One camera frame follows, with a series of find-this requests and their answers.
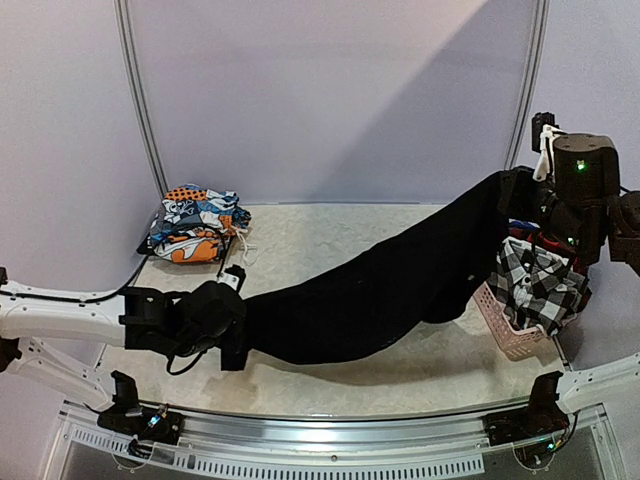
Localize pink plastic laundry basket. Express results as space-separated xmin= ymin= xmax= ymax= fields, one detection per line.
xmin=473 ymin=282 xmax=546 ymax=361

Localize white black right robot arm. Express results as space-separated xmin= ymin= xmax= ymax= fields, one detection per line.
xmin=498 ymin=127 xmax=639 ymax=272

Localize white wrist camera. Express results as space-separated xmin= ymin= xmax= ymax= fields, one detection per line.
xmin=217 ymin=264 xmax=246 ymax=292
xmin=531 ymin=112 xmax=567 ymax=182

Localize front aluminium rail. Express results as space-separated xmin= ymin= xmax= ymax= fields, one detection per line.
xmin=57 ymin=397 xmax=614 ymax=476

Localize aluminium frame post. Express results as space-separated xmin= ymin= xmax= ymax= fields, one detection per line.
xmin=114 ymin=0 xmax=168 ymax=197
xmin=504 ymin=0 xmax=550 ymax=170

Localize black white checked shirt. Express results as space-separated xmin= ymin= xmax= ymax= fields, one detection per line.
xmin=488 ymin=237 xmax=591 ymax=336

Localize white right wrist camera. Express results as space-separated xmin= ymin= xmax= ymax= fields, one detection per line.
xmin=531 ymin=112 xmax=567 ymax=182

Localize left aluminium frame post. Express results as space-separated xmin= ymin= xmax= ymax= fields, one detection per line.
xmin=114 ymin=0 xmax=168 ymax=197

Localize colourful patterned folded shorts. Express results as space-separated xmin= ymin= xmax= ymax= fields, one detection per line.
xmin=137 ymin=184 xmax=252 ymax=264

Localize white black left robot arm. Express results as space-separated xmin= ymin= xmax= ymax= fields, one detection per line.
xmin=1 ymin=265 xmax=246 ymax=434

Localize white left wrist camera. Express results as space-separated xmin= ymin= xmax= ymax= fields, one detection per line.
xmin=217 ymin=264 xmax=246 ymax=292

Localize black t-shirt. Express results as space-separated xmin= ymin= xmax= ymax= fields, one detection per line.
xmin=245 ymin=173 xmax=508 ymax=365

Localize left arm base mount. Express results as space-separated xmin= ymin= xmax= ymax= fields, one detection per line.
xmin=97 ymin=371 xmax=185 ymax=445

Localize right aluminium frame post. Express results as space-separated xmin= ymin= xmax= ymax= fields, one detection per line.
xmin=504 ymin=0 xmax=550 ymax=170

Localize red black plaid shirt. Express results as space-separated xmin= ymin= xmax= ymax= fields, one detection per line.
xmin=509 ymin=220 xmax=589 ymax=275

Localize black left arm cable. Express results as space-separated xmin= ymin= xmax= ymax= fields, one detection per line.
xmin=0 ymin=259 xmax=151 ymax=304

